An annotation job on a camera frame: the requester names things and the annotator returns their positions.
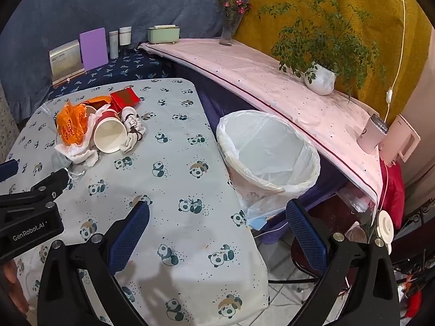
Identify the white round device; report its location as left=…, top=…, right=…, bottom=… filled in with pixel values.
left=374, top=209, right=395, bottom=255

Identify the grey face mask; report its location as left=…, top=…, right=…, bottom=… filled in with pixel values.
left=51, top=151, right=85, bottom=189

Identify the blue face mask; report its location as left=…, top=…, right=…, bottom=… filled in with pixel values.
left=250, top=215, right=269, bottom=231

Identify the panda print tablecloth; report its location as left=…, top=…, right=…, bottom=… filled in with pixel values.
left=0, top=78, right=271, bottom=326

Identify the red cloth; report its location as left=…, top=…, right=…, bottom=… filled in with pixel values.
left=381, top=161, right=406, bottom=228

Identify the white bottle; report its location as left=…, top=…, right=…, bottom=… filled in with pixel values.
left=109, top=30, right=119, bottom=59

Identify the pink tumbler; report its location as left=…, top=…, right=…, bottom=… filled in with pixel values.
left=357, top=114, right=389, bottom=155

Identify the purple cloth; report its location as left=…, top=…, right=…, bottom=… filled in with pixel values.
left=197, top=75, right=344, bottom=245

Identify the red envelope packet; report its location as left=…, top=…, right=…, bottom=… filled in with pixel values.
left=109, top=87, right=141, bottom=112

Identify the gold box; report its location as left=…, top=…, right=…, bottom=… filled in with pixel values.
left=48, top=40, right=85, bottom=85

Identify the dark red stool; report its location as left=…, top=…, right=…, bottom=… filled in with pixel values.
left=268, top=195, right=368, bottom=286

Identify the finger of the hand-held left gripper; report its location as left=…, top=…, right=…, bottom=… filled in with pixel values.
left=29, top=167, right=73, bottom=202
left=0, top=159, right=19, bottom=182

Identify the orange plastic bag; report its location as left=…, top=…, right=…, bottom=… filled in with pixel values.
left=55, top=95, right=113, bottom=146

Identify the red white paper cup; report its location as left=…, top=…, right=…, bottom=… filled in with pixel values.
left=93, top=105, right=127, bottom=153

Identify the white capped jar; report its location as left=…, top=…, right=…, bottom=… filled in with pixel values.
left=119, top=26, right=133, bottom=55

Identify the beige cloth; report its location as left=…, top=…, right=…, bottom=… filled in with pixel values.
left=120, top=106, right=147, bottom=153

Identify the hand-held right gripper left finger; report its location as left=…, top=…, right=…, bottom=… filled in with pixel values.
left=37, top=201, right=151, bottom=326

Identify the white tissue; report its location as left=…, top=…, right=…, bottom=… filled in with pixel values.
left=54, top=115, right=100, bottom=167

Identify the green plant in white pot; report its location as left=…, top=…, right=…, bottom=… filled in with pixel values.
left=257, top=0, right=388, bottom=102

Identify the white cable with switch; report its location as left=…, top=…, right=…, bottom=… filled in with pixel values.
left=384, top=0, right=408, bottom=124

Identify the green tissue box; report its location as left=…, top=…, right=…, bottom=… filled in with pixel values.
left=147, top=24, right=181, bottom=45

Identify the navy printed cloth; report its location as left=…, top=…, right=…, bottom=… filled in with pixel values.
left=51, top=48, right=177, bottom=101

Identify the glass vase with pink flowers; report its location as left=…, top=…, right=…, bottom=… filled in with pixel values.
left=217, top=0, right=253, bottom=47

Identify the pink kettle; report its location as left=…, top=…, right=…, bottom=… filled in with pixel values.
left=379, top=115, right=421, bottom=167

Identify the bin with white bag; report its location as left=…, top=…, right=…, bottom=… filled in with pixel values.
left=216, top=109, right=321, bottom=221

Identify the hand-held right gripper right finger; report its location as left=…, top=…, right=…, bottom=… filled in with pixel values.
left=285, top=199, right=400, bottom=326

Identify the blue grey backdrop cloth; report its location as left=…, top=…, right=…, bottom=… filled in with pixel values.
left=0, top=0, right=254, bottom=123

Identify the pink tablecloth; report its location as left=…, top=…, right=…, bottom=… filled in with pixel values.
left=138, top=38, right=388, bottom=218

